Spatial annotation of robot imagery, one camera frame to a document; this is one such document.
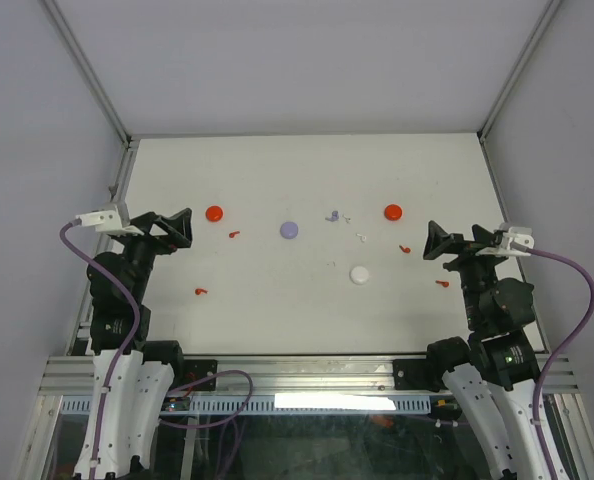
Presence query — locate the orange earbud case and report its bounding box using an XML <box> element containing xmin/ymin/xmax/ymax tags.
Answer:
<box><xmin>383</xmin><ymin>204</ymin><xmax>403</xmax><ymax>221</ymax></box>
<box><xmin>205</xmin><ymin>205</ymin><xmax>224</xmax><ymax>222</ymax></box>

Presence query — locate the white earbud case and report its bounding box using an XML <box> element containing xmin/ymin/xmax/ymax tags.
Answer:
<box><xmin>349</xmin><ymin>265</ymin><xmax>371</xmax><ymax>285</ymax></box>

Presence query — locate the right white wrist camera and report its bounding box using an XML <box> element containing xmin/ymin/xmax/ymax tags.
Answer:
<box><xmin>476</xmin><ymin>223</ymin><xmax>535</xmax><ymax>257</ymax></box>

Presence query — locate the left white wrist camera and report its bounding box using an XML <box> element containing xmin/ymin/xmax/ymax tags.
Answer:
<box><xmin>76</xmin><ymin>201</ymin><xmax>144</xmax><ymax>236</ymax></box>

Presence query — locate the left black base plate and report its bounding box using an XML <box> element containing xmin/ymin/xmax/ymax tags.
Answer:
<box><xmin>181</xmin><ymin>358</ymin><xmax>218</xmax><ymax>395</ymax></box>

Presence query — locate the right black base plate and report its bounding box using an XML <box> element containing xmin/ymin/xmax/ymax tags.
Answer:
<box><xmin>392</xmin><ymin>358</ymin><xmax>433</xmax><ymax>391</ymax></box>

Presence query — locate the aluminium mounting rail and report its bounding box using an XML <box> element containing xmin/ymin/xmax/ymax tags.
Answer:
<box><xmin>39</xmin><ymin>354</ymin><xmax>580</xmax><ymax>396</ymax></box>

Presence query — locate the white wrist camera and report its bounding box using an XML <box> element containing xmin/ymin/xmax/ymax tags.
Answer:
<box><xmin>476</xmin><ymin>223</ymin><xmax>535</xmax><ymax>257</ymax></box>
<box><xmin>76</xmin><ymin>201</ymin><xmax>144</xmax><ymax>236</ymax></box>

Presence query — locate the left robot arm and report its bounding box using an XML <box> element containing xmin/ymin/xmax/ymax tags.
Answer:
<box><xmin>71</xmin><ymin>204</ymin><xmax>193</xmax><ymax>479</ymax></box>

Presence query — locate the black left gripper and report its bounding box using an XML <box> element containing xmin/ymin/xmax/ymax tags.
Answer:
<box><xmin>117</xmin><ymin>207</ymin><xmax>191</xmax><ymax>302</ymax></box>

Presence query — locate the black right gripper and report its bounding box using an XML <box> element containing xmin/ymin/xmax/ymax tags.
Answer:
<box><xmin>422</xmin><ymin>219</ymin><xmax>508</xmax><ymax>328</ymax></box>

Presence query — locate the white slotted cable duct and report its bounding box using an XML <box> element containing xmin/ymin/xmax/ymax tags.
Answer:
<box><xmin>59</xmin><ymin>394</ymin><xmax>433</xmax><ymax>416</ymax></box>

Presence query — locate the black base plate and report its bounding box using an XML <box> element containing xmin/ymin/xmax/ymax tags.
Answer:
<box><xmin>181</xmin><ymin>358</ymin><xmax>218</xmax><ymax>395</ymax></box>
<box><xmin>392</xmin><ymin>358</ymin><xmax>433</xmax><ymax>391</ymax></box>

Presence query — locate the purple earbud pair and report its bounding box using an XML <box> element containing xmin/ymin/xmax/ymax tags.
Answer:
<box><xmin>325</xmin><ymin>210</ymin><xmax>340</xmax><ymax>222</ymax></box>

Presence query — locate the purple earbud case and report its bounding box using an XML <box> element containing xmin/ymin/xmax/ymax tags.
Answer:
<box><xmin>280</xmin><ymin>221</ymin><xmax>299</xmax><ymax>239</ymax></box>

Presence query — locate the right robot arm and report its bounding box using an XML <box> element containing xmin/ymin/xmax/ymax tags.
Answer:
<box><xmin>423</xmin><ymin>221</ymin><xmax>568</xmax><ymax>479</ymax></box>

